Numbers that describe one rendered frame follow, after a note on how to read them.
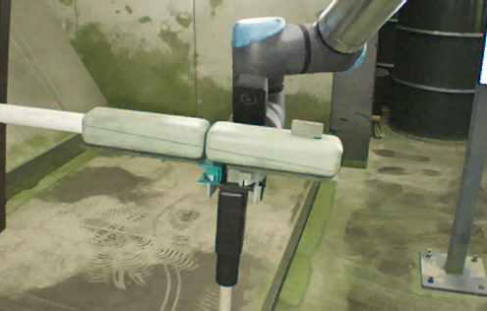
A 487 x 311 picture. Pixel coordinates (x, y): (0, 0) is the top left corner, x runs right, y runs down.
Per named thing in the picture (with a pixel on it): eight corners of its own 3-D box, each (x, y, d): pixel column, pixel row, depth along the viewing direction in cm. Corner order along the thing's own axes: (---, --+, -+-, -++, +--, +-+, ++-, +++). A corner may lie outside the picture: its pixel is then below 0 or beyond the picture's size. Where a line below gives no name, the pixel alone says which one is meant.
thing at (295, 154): (318, 284, 65) (345, 121, 57) (317, 306, 61) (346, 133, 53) (-6, 227, 72) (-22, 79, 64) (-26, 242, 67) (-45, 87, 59)
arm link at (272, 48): (282, 15, 89) (282, 82, 93) (222, 17, 85) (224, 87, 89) (307, 18, 81) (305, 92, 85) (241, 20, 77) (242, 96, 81)
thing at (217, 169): (226, 172, 61) (227, 155, 61) (219, 185, 58) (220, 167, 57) (206, 169, 62) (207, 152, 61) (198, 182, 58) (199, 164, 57)
